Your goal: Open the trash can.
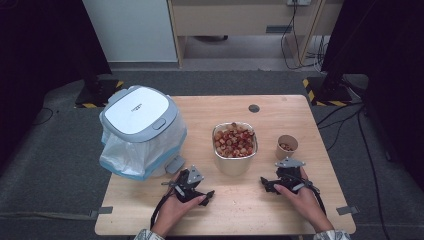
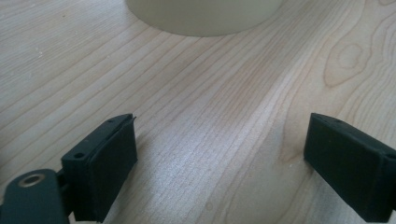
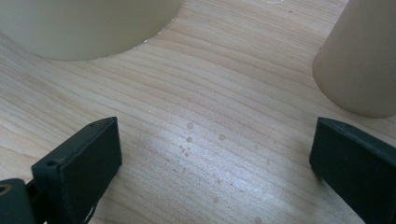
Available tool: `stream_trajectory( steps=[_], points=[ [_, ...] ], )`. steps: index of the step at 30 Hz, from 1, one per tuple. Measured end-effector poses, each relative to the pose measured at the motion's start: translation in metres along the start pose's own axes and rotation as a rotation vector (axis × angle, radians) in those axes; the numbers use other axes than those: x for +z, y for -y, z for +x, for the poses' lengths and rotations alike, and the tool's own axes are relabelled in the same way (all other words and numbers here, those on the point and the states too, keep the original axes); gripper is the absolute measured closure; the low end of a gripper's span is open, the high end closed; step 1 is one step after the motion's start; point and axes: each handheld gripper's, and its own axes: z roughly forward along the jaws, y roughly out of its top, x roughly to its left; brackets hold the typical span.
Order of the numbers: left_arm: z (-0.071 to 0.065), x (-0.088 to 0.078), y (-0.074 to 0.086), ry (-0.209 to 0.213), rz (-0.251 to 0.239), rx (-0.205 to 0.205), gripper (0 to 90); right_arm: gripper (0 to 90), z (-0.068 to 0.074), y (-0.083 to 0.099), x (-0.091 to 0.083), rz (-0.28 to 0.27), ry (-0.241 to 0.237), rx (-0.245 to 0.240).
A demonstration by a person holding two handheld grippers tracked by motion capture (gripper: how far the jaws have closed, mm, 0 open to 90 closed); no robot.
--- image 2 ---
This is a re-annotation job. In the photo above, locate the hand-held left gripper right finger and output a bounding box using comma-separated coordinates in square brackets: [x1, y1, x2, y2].
[304, 112, 396, 223]

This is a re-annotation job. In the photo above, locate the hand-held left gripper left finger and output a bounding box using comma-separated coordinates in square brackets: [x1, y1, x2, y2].
[61, 113, 138, 223]

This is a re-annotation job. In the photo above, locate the steel bowl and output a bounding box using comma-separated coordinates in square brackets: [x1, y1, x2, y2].
[125, 0, 284, 37]

